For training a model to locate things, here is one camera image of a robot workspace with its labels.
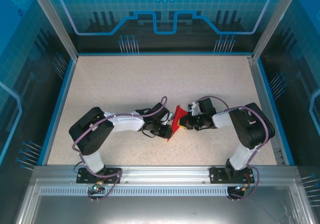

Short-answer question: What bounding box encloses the red square cloth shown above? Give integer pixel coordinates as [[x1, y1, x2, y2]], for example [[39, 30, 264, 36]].
[[166, 104, 189, 143]]

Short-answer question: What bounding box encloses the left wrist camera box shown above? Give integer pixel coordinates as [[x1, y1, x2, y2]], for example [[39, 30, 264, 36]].
[[164, 111, 176, 125]]

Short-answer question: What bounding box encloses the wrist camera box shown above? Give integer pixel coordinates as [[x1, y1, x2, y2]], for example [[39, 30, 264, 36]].
[[164, 111, 176, 125], [186, 101, 202, 116]]

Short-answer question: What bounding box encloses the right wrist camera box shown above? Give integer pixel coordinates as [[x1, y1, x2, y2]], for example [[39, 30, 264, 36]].
[[186, 101, 202, 116]]

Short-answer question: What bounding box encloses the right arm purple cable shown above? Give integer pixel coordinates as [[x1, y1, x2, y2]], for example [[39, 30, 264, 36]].
[[195, 95, 270, 201]]

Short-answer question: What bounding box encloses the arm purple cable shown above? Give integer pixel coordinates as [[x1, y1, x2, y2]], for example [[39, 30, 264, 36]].
[[71, 95, 169, 201], [195, 95, 270, 201]]

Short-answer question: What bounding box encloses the aluminium mounting rail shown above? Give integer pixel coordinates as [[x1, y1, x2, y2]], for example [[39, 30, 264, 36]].
[[31, 165, 300, 185]]

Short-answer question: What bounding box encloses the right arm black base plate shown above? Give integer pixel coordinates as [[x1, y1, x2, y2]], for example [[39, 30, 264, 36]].
[[209, 166, 256, 185]]

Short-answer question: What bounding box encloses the slotted grey cable duct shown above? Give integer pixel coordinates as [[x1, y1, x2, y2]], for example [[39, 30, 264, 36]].
[[38, 187, 230, 197]]

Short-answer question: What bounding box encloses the aluminium side rail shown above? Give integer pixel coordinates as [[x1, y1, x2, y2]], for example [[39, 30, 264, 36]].
[[246, 55, 287, 166]]

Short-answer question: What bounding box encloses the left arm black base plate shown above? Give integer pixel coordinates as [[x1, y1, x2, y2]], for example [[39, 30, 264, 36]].
[[75, 167, 123, 184]]

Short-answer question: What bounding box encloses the cable connector with green light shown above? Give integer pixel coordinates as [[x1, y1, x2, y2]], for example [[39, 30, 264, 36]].
[[228, 184, 252, 200], [87, 180, 106, 195]]

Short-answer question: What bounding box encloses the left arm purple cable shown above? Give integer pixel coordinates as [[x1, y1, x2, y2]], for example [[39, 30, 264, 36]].
[[71, 95, 169, 201]]

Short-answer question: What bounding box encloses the blue side frame strip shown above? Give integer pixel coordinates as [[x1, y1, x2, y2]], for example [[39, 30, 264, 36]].
[[36, 57, 77, 166]]

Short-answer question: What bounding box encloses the aluminium frame post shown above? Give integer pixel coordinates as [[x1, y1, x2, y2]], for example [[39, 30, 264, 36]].
[[26, 0, 79, 61], [251, 0, 302, 61]]

